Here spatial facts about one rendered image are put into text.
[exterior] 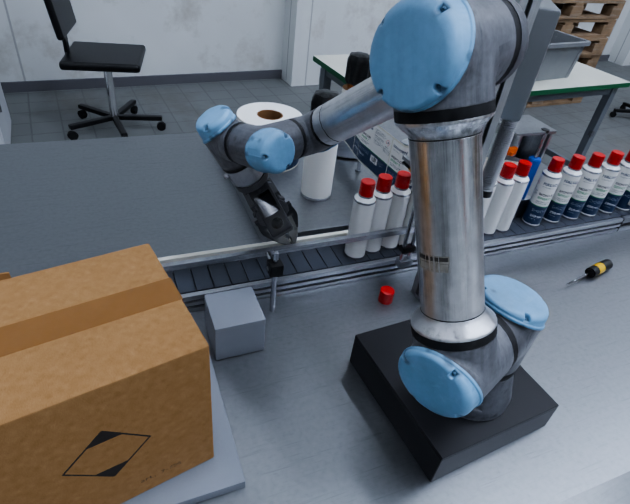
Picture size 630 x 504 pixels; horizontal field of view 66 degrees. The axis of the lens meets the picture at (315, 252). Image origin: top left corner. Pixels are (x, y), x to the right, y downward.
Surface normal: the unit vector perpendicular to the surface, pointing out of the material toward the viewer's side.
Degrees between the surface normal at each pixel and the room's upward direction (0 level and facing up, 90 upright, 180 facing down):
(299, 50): 90
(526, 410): 2
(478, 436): 2
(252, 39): 90
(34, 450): 90
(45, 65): 90
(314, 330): 0
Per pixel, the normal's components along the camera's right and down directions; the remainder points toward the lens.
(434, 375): -0.68, 0.47
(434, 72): -0.75, 0.22
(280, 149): 0.71, 0.30
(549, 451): 0.11, -0.79
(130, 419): 0.54, 0.56
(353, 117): -0.55, 0.65
